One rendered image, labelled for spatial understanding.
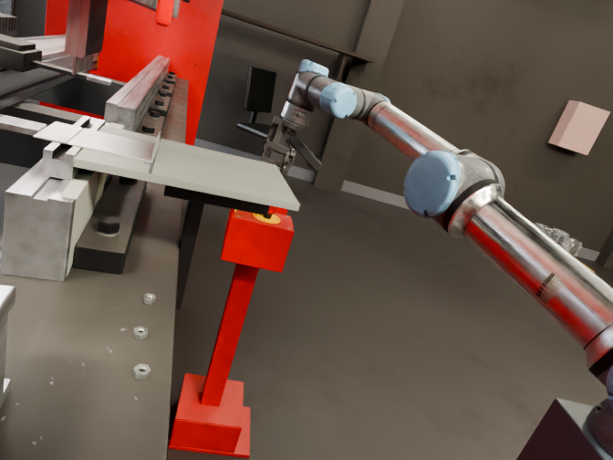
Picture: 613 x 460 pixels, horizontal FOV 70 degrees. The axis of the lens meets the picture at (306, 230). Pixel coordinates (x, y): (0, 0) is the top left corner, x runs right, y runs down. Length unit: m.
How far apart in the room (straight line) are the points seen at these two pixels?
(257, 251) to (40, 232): 0.67
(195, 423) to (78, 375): 1.04
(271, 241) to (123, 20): 1.92
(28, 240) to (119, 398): 0.20
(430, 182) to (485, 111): 4.39
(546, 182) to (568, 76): 1.13
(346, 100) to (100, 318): 0.73
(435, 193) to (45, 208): 0.55
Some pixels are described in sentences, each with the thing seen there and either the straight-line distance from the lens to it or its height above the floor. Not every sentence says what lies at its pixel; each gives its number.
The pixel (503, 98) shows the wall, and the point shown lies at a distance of 5.20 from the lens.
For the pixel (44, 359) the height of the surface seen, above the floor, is 0.87.
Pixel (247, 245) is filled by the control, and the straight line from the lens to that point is 1.09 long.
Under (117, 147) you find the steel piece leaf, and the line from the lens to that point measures 0.60.
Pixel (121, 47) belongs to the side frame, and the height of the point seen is 0.95.
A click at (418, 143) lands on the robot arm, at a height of 1.08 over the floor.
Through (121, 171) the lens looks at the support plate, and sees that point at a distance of 0.53.
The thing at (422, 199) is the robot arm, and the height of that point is 1.01.
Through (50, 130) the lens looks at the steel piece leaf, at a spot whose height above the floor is 1.00.
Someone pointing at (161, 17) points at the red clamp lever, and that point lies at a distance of 0.74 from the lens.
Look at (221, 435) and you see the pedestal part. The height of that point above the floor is 0.08.
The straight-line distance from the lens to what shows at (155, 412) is 0.40.
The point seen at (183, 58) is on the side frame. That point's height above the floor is 0.98.
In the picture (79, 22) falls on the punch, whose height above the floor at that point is 1.13.
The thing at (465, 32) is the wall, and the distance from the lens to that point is 4.99.
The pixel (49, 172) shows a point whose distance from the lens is 0.56.
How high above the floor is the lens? 1.17
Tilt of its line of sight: 20 degrees down
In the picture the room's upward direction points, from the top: 18 degrees clockwise
